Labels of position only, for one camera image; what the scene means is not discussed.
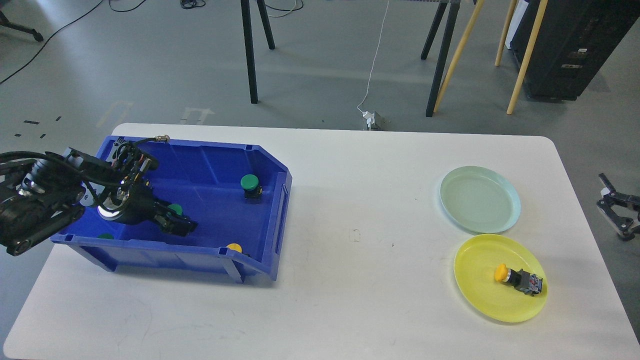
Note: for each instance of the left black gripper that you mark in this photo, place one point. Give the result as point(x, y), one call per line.
point(141, 205)

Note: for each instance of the light green plate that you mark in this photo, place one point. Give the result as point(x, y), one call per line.
point(479, 200)

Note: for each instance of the green push button back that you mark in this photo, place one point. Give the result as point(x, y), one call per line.
point(251, 186)

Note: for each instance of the yellow push button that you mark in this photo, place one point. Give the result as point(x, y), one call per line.
point(523, 281)
point(237, 248)

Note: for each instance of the blue plastic bin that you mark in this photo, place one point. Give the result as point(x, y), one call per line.
point(204, 178)

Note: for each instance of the yellow push button front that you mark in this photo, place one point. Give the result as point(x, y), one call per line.
point(237, 248)

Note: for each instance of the black stand legs right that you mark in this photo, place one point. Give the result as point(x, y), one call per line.
point(453, 7)

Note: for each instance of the green push button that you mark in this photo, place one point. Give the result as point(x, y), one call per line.
point(251, 186)
point(176, 208)

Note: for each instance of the black tripod stand left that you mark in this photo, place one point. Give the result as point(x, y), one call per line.
point(249, 44)

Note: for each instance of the green push button left corner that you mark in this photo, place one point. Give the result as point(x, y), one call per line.
point(106, 236)

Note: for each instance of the black cabinet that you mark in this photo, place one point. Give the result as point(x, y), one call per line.
point(575, 39)

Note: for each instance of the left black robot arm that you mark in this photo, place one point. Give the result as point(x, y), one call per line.
point(42, 193)

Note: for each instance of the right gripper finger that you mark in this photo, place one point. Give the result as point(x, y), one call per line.
point(625, 228)
point(612, 197)

